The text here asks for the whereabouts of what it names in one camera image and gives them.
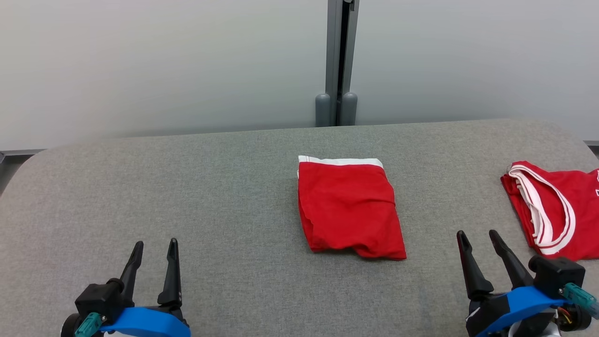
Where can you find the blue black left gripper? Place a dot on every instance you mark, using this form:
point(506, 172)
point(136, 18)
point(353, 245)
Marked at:
point(145, 323)

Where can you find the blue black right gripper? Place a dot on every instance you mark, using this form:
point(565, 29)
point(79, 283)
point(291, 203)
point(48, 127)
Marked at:
point(514, 306)

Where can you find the red shirt white sleeves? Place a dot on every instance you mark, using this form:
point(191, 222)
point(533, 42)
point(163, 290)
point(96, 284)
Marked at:
point(580, 210)

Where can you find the red shorts black print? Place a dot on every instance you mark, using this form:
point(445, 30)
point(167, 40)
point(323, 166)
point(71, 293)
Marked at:
point(351, 210)

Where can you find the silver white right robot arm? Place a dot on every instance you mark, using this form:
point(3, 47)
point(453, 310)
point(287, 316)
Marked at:
point(519, 331)

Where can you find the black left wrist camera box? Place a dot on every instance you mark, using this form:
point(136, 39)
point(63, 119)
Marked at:
point(98, 299)

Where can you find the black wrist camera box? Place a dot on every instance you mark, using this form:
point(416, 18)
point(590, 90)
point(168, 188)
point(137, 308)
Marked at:
point(98, 299)
point(557, 276)

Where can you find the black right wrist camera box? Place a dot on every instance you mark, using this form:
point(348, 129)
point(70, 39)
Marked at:
point(557, 276)

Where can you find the teal left camera connector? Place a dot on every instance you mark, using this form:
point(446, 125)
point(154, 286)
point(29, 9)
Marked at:
point(89, 325)

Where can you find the teal camera connector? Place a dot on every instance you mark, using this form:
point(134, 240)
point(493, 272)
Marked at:
point(580, 297)
point(89, 325)

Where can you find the teal right camera connector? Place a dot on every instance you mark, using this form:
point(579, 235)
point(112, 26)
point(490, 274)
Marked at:
point(580, 297)

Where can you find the grey partition post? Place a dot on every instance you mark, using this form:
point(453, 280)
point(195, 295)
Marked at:
point(334, 47)

